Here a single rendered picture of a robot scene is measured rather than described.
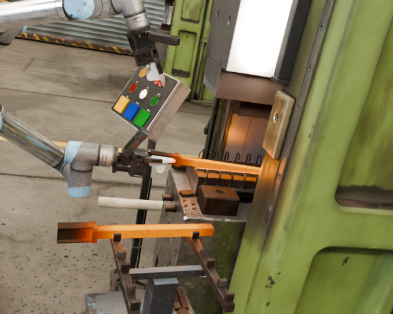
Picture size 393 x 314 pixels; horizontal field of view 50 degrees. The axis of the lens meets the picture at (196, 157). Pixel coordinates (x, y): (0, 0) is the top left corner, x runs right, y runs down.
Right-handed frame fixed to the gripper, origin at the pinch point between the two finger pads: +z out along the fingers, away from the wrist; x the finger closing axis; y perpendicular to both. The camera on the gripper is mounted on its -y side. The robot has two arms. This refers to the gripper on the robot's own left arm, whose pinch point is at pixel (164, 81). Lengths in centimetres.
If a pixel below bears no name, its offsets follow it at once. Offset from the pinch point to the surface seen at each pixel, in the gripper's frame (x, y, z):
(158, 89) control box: -35.0, 2.2, 11.7
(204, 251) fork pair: 62, 6, 28
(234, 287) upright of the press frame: 42, 1, 62
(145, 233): 55, 19, 22
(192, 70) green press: -461, -61, 119
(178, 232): 54, 11, 26
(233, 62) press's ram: 26.9, -20.2, -5.7
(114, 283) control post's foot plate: -42, 60, 109
